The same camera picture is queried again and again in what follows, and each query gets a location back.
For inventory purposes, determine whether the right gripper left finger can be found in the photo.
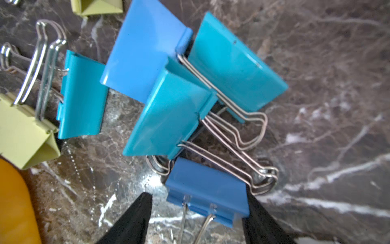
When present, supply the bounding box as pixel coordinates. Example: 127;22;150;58
98;192;152;244

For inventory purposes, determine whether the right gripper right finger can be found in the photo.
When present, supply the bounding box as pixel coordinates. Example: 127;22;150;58
242;186;296;244

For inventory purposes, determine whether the blue binder clip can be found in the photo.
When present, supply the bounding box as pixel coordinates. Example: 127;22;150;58
100;0;193;103
123;56;279;195
146;156;250;244

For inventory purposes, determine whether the yellow plastic storage box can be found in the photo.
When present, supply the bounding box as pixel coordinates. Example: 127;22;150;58
1;159;42;244

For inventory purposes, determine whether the blue binder clip top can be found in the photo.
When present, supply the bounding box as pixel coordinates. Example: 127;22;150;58
123;56;279;195

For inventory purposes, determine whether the yellow binder clip top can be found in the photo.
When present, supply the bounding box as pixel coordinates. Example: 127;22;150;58
71;0;124;17

